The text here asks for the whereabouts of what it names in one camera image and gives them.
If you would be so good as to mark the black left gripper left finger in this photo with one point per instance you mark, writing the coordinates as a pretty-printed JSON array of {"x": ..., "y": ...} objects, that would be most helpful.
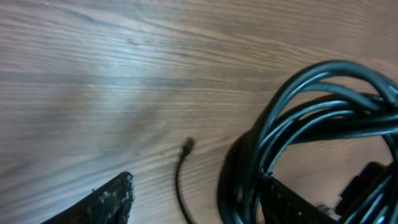
[{"x": 109, "y": 204}]

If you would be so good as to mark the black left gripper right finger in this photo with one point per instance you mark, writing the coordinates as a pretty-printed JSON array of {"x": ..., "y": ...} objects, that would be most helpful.
[{"x": 281, "y": 205}]

